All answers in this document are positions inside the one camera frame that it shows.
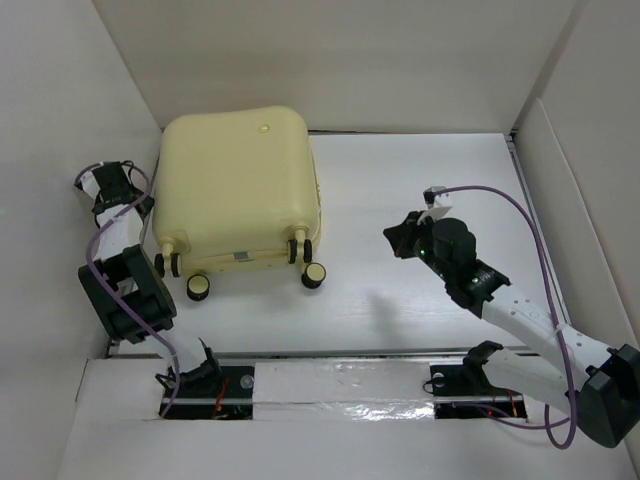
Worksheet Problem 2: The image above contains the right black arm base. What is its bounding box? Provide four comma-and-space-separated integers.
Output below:
422, 364, 527, 420

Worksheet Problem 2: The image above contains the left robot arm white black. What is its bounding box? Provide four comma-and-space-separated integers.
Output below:
74, 161, 223, 397

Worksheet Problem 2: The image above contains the yellow hard-shell suitcase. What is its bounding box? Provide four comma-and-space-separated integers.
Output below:
152, 106, 327, 301

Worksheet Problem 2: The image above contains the silver aluminium rail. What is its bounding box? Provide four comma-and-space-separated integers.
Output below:
99, 349, 581, 362

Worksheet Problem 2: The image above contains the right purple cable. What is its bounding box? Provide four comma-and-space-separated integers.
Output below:
434, 184, 579, 447

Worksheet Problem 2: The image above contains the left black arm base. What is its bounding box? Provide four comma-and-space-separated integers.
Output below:
156, 365, 255, 421

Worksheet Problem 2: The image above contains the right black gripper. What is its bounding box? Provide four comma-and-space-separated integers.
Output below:
384, 210, 453, 282

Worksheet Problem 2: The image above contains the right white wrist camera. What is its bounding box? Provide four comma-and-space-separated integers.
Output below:
417, 186, 453, 225

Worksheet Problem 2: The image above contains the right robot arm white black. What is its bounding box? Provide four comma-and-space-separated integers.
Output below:
383, 211, 639, 448

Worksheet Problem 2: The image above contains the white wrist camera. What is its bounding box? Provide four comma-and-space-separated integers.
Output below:
73, 162, 105, 200
417, 186, 453, 225

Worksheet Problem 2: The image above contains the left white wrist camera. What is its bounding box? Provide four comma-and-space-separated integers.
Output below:
73, 162, 105, 200

